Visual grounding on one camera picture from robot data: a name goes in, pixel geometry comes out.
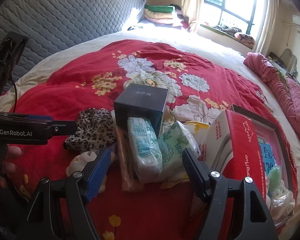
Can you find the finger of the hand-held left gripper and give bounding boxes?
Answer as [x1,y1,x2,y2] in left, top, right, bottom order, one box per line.
[46,120,78,138]
[0,113,53,124]

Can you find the black cable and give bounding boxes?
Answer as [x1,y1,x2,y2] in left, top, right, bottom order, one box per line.
[11,79,18,113]

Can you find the leopard print scrunchie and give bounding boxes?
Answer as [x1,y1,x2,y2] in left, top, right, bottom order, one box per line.
[64,108,115,152]

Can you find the green folded blanket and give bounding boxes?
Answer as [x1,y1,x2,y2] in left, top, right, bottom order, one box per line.
[144,4,175,13]

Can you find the white framed mirror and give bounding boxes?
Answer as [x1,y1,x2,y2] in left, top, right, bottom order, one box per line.
[280,49,297,74]

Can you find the dark clothes on windowsill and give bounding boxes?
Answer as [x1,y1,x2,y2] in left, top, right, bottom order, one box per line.
[214,25,243,37]

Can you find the clear peach plastic packet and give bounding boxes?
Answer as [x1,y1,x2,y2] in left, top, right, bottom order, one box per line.
[115,126,145,193]

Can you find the grey quilted headboard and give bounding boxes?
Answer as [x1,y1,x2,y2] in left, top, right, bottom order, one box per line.
[0,0,144,67]

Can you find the yellow folded quilts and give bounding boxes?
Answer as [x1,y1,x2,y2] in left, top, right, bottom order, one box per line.
[144,8,180,25]

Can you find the white bed sheet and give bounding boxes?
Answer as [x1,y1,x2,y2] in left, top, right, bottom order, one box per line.
[7,22,300,230]

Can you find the teal white tissue packet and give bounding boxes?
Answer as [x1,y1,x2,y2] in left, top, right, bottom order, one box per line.
[127,117,163,183]

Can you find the dark cube box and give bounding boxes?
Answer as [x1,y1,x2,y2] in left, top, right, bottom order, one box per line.
[114,83,169,130]

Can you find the pink quilt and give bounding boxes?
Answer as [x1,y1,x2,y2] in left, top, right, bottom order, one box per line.
[244,52,300,170]

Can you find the person's left hand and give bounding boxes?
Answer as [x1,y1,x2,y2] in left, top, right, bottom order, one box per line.
[0,145,24,189]

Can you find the cream curtain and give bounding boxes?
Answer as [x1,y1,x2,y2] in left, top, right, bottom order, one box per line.
[255,0,280,54]
[181,0,207,32]

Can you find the shallow box with pink print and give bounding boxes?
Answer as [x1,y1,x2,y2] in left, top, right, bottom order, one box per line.
[231,104,299,228]

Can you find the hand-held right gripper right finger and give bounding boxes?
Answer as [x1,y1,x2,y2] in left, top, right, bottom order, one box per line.
[182,148,277,240]

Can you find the mint green soft pouch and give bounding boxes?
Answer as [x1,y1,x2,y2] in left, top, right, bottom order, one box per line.
[266,167,283,195]

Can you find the red tissue pack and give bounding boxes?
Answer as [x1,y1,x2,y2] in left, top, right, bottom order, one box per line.
[191,109,267,220]

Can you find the light green tissue packet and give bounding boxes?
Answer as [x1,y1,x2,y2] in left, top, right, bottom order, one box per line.
[157,120,200,183]

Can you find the green cloth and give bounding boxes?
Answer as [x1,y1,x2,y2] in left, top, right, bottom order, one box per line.
[275,66,288,83]

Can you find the yellow white cartoon packet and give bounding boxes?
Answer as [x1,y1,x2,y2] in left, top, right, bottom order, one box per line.
[184,121,211,140]

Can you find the red floral blanket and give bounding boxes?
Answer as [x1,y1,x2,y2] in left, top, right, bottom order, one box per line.
[14,39,299,240]

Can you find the patterned pillow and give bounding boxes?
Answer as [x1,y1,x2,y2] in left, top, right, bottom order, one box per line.
[234,32,255,47]

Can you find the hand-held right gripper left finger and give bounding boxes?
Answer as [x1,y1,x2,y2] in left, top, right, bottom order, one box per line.
[26,148,112,240]

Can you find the window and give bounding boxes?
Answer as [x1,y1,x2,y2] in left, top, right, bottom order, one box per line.
[201,0,265,38]

